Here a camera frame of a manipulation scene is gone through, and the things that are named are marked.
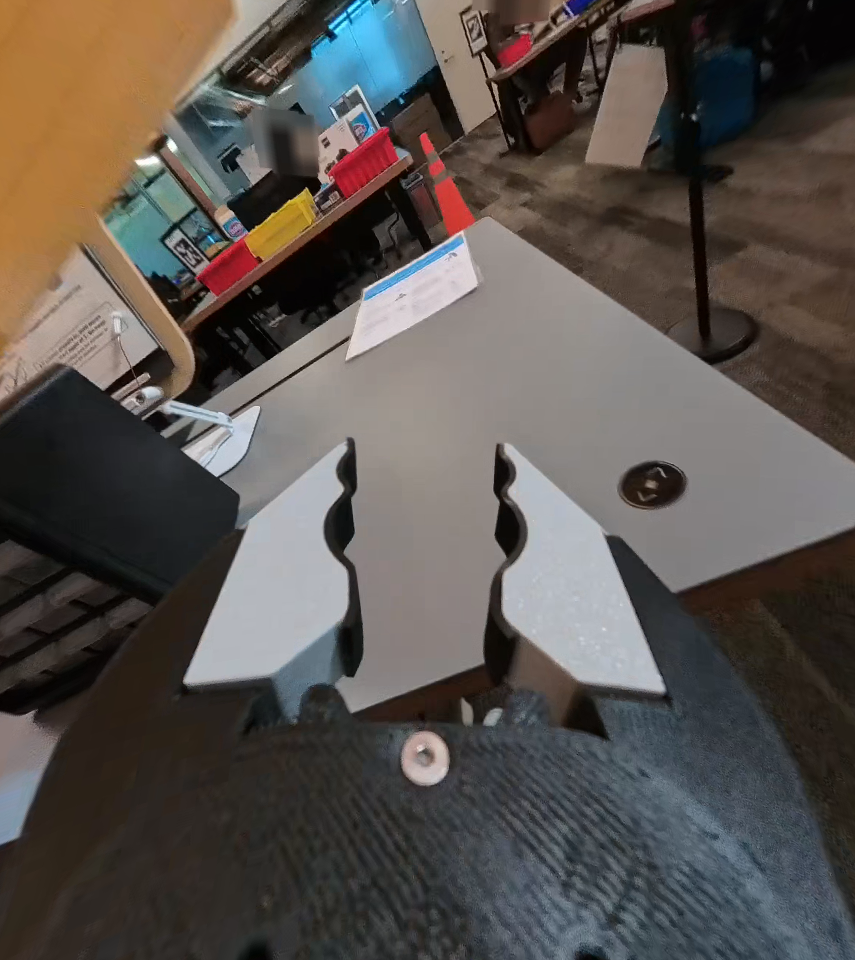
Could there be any white metal stand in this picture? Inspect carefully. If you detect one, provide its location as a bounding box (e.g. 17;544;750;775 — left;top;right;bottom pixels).
121;384;262;479

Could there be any white instruction sheet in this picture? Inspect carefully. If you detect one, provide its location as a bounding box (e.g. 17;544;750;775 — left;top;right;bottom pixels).
0;247;162;425

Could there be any laminated blue and white sheet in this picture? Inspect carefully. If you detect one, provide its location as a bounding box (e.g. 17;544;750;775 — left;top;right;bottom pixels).
345;231;486;363

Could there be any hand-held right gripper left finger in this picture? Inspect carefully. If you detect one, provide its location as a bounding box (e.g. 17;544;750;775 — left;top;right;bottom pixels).
183;438;366;706

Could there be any long wooden table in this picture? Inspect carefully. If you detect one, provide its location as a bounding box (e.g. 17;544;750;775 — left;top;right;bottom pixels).
178;146;436;376

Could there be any orange traffic cone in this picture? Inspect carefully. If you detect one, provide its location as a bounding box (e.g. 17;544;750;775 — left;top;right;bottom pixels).
417;132;478;238

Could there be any yellow plastic bin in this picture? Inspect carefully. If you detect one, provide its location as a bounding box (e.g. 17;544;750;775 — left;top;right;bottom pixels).
244;188;321;261

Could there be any black stanchion post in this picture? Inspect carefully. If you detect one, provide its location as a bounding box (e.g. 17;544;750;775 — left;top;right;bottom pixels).
666;0;760;366

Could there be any blue suitcase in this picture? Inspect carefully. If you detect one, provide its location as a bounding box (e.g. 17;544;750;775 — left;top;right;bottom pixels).
693;41;760;151

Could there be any rounded wooden board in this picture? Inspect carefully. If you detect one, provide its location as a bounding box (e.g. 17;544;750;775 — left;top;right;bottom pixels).
0;217;198;429

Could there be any brown cardboard box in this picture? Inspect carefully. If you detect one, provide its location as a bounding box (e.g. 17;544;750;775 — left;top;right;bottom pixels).
388;93;453;155

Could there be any dark wooden table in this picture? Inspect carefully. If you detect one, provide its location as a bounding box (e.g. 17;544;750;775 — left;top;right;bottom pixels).
483;0;676;155

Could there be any brown bag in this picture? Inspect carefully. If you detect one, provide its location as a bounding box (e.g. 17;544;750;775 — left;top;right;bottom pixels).
523;90;580;156

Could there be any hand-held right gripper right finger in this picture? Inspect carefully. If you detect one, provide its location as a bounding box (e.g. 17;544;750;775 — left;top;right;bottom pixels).
483;442;669;725

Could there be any grey desk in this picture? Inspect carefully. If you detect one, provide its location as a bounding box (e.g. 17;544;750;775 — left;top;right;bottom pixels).
0;216;855;864

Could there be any red plastic bin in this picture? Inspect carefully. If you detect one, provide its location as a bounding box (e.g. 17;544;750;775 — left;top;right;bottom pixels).
195;240;261;297
327;127;400;198

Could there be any black and white tag sign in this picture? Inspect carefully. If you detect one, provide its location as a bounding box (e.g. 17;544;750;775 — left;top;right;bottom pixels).
163;227;211;280

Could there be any black drawer cabinet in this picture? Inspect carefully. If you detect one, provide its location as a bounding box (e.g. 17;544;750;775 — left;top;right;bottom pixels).
0;365;241;715

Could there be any white printed box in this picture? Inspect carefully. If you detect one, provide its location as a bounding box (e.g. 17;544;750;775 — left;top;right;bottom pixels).
316;105;384;162

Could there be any blurred tan panel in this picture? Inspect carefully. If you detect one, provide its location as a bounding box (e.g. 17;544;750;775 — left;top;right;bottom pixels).
0;0;237;414

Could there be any leaning white board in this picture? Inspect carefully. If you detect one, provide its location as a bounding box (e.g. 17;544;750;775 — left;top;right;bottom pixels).
585;42;670;171

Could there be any set of clear plastic drawers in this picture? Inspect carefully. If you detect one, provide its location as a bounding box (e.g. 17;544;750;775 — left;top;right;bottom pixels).
0;510;155;706

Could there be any round black desk control button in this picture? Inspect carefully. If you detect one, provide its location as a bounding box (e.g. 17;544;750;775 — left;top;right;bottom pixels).
618;459;688;512

